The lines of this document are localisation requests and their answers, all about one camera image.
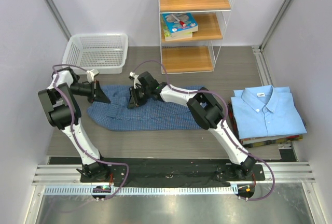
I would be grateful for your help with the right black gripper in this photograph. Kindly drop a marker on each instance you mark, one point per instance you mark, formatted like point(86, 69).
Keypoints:
point(134, 101)

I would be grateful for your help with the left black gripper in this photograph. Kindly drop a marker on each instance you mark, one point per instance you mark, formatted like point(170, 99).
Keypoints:
point(97, 94)

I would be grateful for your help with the dark blue checkered shirt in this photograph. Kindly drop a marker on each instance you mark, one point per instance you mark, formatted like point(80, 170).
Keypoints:
point(154, 115)

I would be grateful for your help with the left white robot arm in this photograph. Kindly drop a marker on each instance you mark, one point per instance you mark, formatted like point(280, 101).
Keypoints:
point(63, 112)

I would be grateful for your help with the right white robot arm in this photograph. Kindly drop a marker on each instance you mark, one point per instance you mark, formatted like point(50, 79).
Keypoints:
point(205, 110)

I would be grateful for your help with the folded shirts pile underneath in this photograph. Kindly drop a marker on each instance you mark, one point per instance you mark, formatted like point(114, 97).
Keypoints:
point(258, 141)

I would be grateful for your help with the white plastic laundry basket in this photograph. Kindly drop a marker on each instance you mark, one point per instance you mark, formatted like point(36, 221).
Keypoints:
point(105, 52)

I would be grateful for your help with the green book underneath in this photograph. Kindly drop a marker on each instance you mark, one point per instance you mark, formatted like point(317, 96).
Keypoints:
point(167, 34)

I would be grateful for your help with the blue children's book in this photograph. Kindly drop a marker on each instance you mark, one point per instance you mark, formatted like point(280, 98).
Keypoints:
point(174, 26)

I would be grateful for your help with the red white marker pen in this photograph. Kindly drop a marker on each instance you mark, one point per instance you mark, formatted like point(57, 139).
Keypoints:
point(179, 20)

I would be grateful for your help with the folded light blue shirt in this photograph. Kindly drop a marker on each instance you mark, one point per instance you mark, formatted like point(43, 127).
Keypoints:
point(266, 111)

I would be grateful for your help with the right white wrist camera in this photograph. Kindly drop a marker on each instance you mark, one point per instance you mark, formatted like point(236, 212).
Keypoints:
point(134, 77)

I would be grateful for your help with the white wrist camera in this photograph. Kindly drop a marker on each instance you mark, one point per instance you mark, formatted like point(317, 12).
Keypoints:
point(134, 77)
point(91, 75)

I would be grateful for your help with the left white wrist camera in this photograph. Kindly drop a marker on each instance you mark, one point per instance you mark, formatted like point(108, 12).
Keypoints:
point(91, 75)

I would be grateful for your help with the black mounting base plate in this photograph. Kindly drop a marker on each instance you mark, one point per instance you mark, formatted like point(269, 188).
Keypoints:
point(177, 170)

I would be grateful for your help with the aluminium rail frame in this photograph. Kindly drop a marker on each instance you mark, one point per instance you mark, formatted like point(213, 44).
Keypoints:
point(64, 180)

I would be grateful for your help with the white wire wooden shelf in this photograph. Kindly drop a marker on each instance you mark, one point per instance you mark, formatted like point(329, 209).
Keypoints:
point(199, 53)

